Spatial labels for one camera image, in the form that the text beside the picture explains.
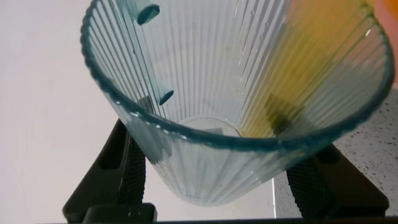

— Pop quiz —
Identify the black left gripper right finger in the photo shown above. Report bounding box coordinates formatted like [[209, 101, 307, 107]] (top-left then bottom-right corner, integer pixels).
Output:
[[285, 144, 391, 219]]

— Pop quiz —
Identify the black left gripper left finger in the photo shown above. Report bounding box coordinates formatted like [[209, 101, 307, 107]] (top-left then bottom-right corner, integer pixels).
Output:
[[62, 118, 147, 220]]

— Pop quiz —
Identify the pink bowl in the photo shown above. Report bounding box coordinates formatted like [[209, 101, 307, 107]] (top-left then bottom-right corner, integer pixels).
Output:
[[374, 0, 398, 85]]

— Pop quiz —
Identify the ribbed clear blue-tinted cup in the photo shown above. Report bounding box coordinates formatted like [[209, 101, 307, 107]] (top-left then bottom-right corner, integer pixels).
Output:
[[80, 0, 396, 208]]

